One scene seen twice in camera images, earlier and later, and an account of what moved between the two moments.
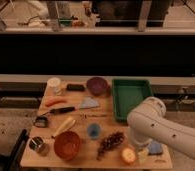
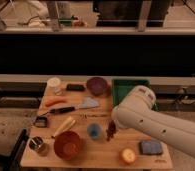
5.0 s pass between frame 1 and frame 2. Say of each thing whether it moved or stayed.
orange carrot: stayed
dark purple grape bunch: moved
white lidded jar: stayed
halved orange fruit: stayed
